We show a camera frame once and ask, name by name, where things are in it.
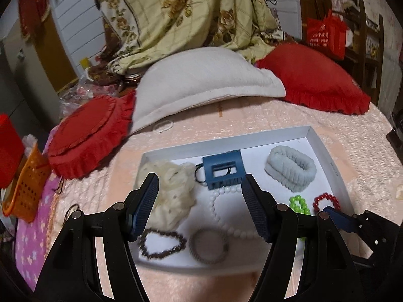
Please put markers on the blue hair claw clip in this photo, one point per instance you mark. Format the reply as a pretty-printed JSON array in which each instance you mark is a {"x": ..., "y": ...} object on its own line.
[{"x": 220, "y": 159}]

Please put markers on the white pillow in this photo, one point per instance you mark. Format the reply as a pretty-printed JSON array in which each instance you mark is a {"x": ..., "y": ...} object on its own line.
[{"x": 201, "y": 75}]

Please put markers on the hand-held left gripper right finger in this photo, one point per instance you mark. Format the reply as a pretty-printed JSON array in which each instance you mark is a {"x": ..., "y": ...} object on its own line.
[{"x": 258, "y": 210}]

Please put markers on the round red ruffled cushion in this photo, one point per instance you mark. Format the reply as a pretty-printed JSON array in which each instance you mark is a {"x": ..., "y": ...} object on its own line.
[{"x": 85, "y": 135}]

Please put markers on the red shopping bag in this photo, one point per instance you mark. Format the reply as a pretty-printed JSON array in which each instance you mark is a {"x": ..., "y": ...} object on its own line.
[{"x": 326, "y": 34}]

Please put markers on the cream dotted scrunchie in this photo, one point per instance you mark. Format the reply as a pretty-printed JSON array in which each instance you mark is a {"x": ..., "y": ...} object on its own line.
[{"x": 176, "y": 195}]

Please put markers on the white shallow cardboard box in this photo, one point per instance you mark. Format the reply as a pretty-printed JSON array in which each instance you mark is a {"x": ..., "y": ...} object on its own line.
[{"x": 252, "y": 151}]

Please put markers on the pink bedspread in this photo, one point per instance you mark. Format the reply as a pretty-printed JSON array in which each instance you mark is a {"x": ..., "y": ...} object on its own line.
[{"x": 252, "y": 113}]

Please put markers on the red box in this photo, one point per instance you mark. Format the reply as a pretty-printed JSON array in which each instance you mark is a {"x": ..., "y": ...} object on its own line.
[{"x": 8, "y": 151}]

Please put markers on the yellow floral checked blanket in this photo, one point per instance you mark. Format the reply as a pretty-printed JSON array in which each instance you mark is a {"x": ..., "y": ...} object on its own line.
[{"x": 176, "y": 15}]

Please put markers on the yellow small item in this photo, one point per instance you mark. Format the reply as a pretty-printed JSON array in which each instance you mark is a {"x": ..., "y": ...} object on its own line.
[{"x": 85, "y": 63}]

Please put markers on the purple floral sheet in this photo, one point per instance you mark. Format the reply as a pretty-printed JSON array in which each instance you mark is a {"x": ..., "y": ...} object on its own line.
[{"x": 31, "y": 242}]

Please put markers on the orange plastic basket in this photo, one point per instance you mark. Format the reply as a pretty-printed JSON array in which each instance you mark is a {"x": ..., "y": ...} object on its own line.
[{"x": 28, "y": 182}]

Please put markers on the grey fluffy scrunchie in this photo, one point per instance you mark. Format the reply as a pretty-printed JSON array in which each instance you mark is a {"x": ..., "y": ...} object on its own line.
[{"x": 277, "y": 170}]

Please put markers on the square red ruffled pillow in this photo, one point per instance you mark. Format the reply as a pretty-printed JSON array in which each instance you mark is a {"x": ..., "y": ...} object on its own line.
[{"x": 314, "y": 75}]

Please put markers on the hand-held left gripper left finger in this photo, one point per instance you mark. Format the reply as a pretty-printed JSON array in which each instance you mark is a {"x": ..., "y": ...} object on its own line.
[{"x": 143, "y": 207}]

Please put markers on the red fringed hanging cloth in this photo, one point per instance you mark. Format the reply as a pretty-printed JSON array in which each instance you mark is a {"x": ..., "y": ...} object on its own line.
[{"x": 33, "y": 6}]

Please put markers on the white plastic bag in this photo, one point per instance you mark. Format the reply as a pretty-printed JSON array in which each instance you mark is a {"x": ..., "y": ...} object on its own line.
[{"x": 30, "y": 141}]

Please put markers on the wall switch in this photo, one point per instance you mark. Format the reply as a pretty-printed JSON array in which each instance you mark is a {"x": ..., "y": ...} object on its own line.
[{"x": 21, "y": 55}]

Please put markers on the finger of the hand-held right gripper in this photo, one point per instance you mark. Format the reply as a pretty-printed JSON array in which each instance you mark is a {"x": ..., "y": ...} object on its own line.
[{"x": 341, "y": 220}]

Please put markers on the round metal tin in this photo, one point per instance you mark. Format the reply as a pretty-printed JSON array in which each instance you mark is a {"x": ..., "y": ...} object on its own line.
[{"x": 132, "y": 78}]

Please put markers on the clear plastic bag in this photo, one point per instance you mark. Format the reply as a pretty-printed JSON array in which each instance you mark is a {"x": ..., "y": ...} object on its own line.
[{"x": 78, "y": 94}]

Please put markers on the dark wooden chair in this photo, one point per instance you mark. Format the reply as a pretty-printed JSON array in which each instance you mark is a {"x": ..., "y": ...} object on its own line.
[{"x": 363, "y": 37}]

